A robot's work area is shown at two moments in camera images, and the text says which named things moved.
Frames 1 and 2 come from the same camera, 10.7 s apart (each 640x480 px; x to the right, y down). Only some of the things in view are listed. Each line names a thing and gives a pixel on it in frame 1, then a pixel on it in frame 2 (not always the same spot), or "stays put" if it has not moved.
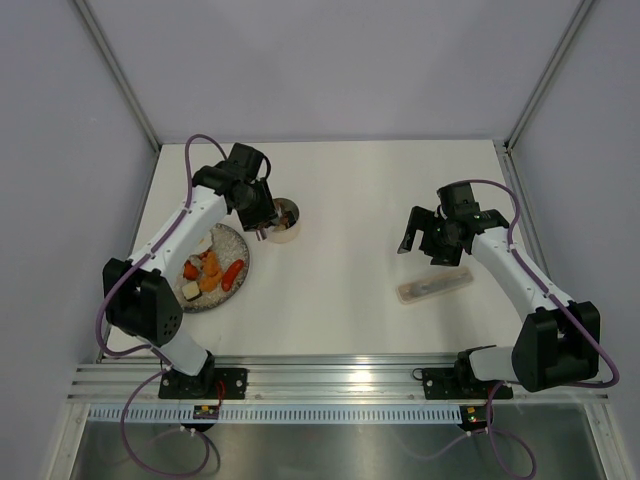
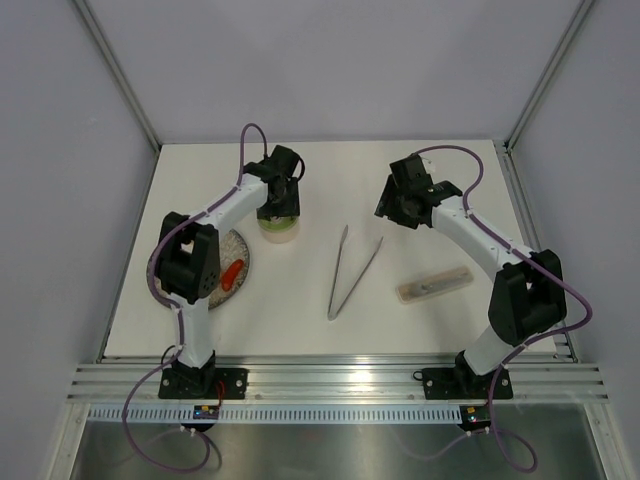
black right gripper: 423,219 → 386,205
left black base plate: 209,383 stays put
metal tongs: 263,233 → 332,315
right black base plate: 449,383 stays put
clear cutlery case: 411,291 stays put
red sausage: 231,274 stays put
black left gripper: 267,212 → 289,210
